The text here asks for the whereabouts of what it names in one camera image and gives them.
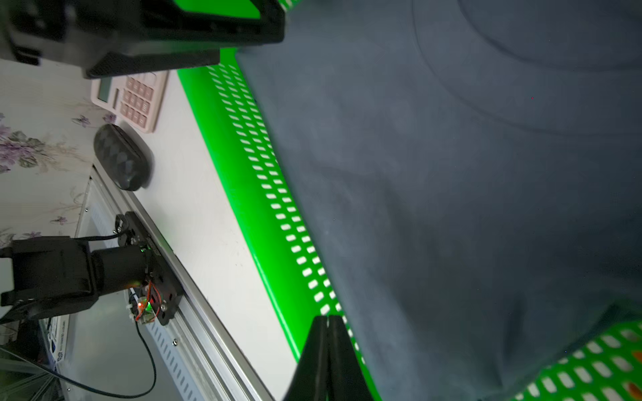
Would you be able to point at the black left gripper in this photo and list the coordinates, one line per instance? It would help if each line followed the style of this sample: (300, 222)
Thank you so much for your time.
(115, 38)

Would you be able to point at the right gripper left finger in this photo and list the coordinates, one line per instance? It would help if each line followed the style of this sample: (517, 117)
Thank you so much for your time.
(311, 375)

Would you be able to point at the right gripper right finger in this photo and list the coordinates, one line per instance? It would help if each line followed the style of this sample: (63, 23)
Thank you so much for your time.
(346, 381)

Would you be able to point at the grey t-shirt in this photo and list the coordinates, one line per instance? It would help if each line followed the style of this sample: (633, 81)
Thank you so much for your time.
(451, 200)

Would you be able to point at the green plastic basket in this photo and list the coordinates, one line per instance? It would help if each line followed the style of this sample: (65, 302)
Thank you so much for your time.
(251, 190)

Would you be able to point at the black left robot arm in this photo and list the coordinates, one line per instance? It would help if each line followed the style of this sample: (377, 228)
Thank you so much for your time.
(56, 276)

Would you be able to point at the black oval case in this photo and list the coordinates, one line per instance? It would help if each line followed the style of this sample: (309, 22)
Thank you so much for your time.
(121, 158)

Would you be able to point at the small circuit board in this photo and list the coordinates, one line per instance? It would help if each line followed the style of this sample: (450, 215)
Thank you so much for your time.
(141, 310)

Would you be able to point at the aluminium front rail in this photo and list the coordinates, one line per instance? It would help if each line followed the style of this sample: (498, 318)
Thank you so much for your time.
(203, 360)

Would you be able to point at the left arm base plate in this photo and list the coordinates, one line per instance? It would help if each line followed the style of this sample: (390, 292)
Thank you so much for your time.
(160, 284)

